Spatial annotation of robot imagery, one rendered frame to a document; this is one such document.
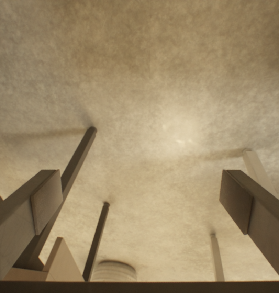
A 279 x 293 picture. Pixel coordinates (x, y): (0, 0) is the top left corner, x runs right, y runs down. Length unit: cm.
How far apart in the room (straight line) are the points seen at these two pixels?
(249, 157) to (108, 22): 83
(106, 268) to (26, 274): 173
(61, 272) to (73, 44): 79
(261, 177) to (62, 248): 80
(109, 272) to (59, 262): 165
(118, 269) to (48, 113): 166
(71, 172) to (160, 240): 119
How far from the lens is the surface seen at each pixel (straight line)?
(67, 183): 81
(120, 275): 229
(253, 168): 104
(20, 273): 64
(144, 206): 148
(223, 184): 16
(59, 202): 17
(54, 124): 116
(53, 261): 63
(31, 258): 69
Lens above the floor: 85
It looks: 51 degrees down
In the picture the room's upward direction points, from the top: 169 degrees counter-clockwise
